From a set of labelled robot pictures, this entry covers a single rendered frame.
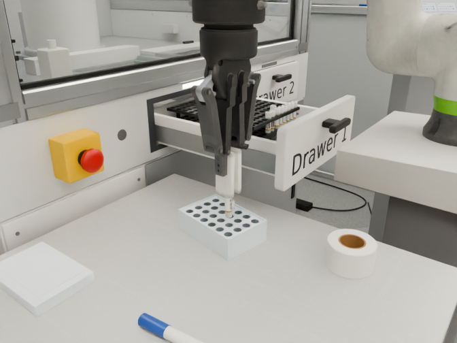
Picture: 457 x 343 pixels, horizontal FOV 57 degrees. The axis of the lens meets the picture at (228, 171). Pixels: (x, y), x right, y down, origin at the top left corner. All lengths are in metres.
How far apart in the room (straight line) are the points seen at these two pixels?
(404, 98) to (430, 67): 0.77
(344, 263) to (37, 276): 0.42
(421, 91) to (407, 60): 0.77
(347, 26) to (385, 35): 1.57
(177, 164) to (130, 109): 0.20
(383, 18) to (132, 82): 0.53
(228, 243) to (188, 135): 0.28
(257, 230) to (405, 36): 0.54
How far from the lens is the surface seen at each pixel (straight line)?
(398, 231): 1.05
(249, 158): 0.74
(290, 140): 0.69
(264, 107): 0.91
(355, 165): 0.88
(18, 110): 0.71
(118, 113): 0.82
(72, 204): 0.80
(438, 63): 0.97
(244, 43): 0.54
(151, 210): 0.78
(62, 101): 0.74
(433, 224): 1.02
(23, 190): 0.74
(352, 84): 2.57
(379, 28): 0.99
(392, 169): 0.86
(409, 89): 1.72
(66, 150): 0.71
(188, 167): 0.99
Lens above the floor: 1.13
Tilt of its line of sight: 24 degrees down
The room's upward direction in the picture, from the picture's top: straight up
